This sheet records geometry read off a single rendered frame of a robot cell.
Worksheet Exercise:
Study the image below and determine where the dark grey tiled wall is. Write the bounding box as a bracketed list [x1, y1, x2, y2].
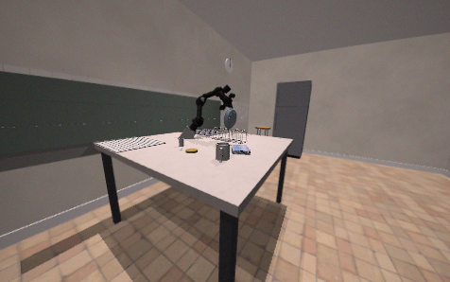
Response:
[0, 71, 198, 172]

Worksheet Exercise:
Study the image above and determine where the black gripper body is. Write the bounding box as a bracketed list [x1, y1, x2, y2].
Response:
[219, 93, 235, 110]

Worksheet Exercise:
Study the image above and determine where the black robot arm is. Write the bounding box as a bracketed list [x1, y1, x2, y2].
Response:
[189, 85, 231, 131]

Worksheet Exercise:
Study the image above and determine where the grey ribbed draining mat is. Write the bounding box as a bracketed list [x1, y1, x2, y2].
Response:
[94, 136, 166, 153]

